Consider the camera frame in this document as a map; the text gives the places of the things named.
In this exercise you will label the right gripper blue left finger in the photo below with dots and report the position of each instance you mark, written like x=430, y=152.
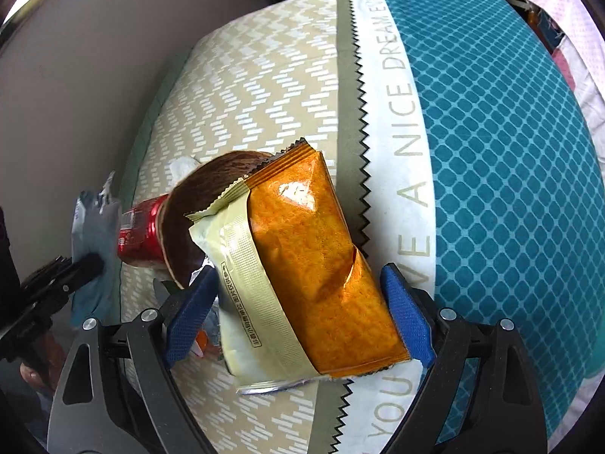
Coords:
x=191, y=316

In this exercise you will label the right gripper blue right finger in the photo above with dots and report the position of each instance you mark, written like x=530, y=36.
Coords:
x=408, y=313

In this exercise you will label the red soda can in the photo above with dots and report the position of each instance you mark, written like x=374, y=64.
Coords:
x=138, y=241

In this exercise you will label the orange cream snack bag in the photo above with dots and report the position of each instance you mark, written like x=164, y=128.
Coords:
x=298, y=301

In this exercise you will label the brown paper bowl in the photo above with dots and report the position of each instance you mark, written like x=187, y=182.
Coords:
x=195, y=193

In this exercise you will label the white tissue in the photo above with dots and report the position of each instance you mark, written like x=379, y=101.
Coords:
x=180, y=168

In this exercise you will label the person's left hand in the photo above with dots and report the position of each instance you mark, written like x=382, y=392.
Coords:
x=43, y=368

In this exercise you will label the patterned bed mattress cover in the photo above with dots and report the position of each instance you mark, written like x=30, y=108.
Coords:
x=457, y=149

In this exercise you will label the floral pink quilt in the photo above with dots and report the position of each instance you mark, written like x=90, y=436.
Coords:
x=580, y=56

